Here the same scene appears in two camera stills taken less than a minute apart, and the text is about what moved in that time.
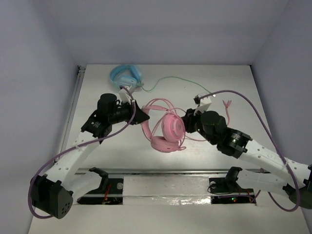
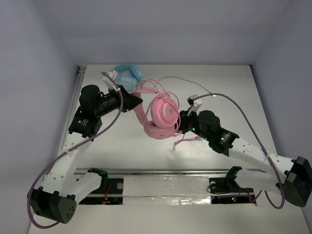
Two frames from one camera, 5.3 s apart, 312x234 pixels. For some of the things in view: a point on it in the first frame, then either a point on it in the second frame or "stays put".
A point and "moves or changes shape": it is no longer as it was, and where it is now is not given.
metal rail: x=84 y=171 stays put
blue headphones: x=126 y=75 stays put
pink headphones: x=173 y=128 moves or changes shape
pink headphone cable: x=185 y=139 -> x=179 y=133
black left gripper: x=134 y=112 -> x=122 y=99
